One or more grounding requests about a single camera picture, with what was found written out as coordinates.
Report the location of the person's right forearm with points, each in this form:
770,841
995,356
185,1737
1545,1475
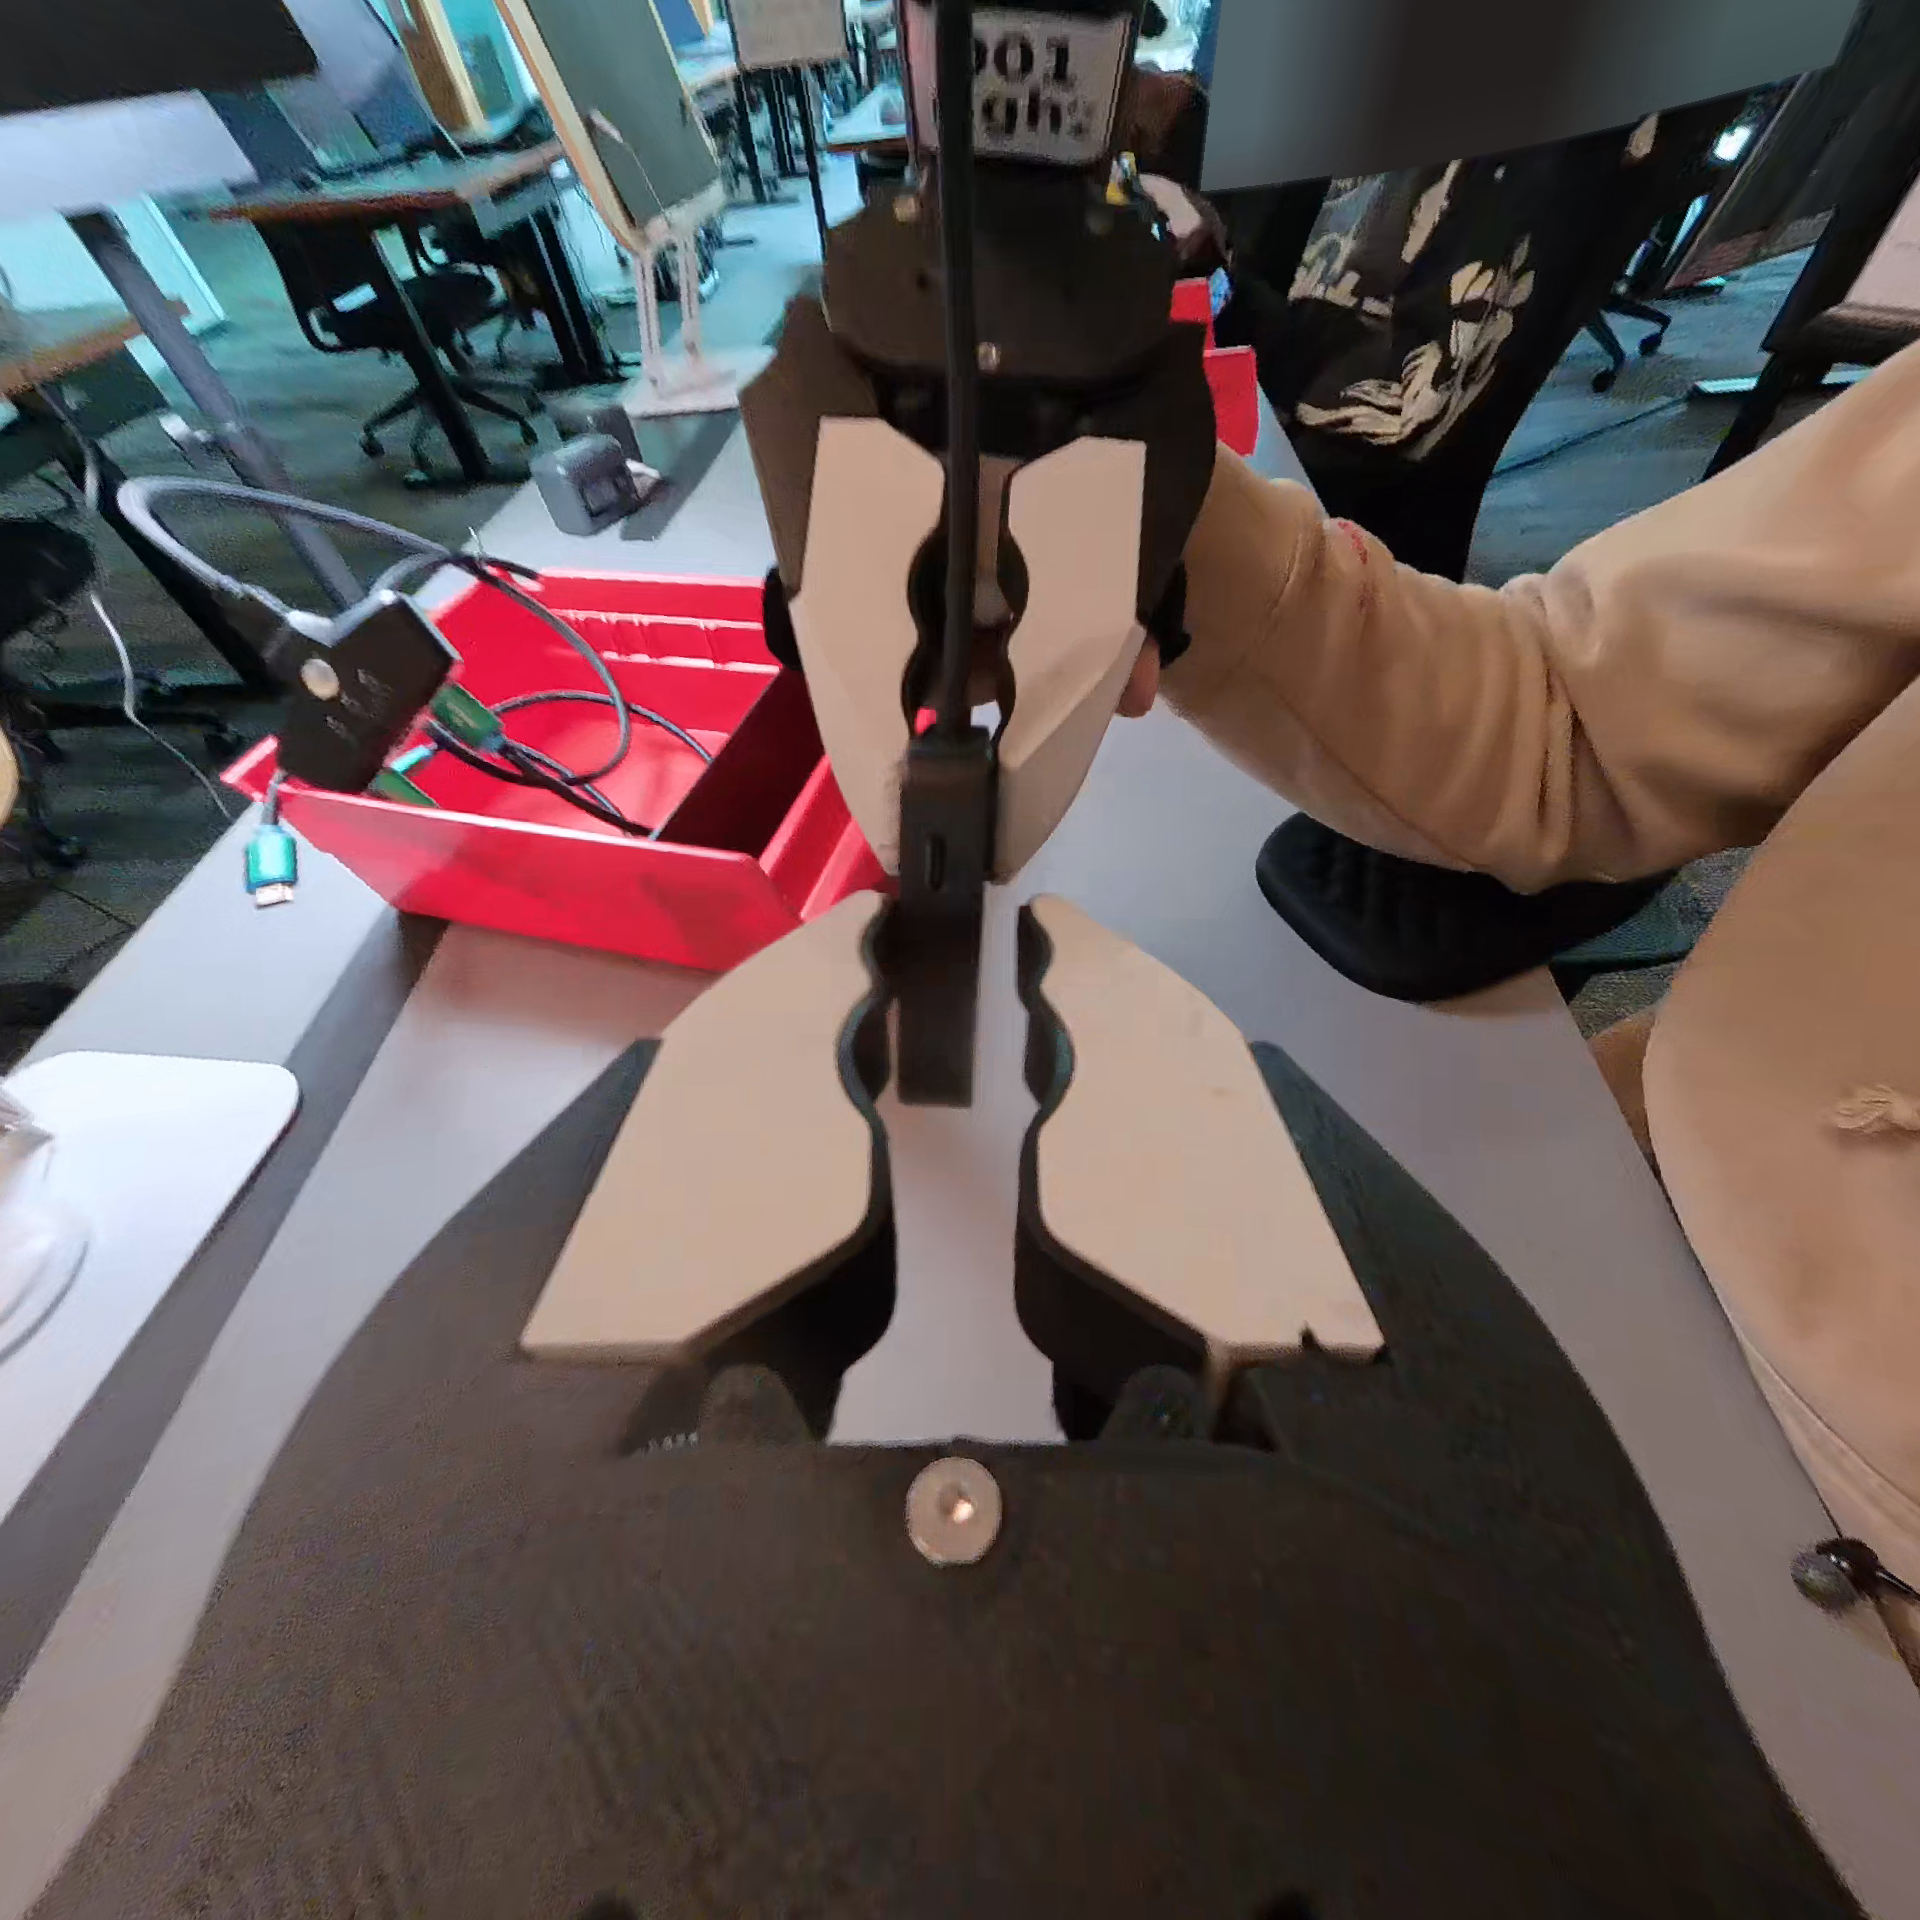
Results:
1500,690

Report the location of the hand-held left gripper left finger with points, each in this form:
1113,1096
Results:
721,1171

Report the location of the dark grey usb hub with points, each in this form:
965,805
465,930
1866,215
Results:
945,975

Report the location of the whiteboard on stand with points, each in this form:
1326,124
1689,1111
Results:
787,29

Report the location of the black HDMI switch box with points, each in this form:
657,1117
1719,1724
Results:
361,705

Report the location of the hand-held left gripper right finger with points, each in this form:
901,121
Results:
1201,1171

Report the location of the person's right hand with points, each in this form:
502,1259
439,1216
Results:
1142,682

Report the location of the person's beige hoodie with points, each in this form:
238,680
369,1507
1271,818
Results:
1801,1201

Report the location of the small grey action camera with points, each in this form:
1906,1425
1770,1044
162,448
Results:
587,480

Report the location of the white board stand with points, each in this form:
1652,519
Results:
669,375
165,1141

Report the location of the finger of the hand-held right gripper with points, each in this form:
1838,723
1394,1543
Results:
1090,600
863,600

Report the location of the red plastic bin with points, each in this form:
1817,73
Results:
601,901
1233,399

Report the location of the black board with wooden edge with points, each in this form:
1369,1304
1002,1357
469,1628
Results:
617,90

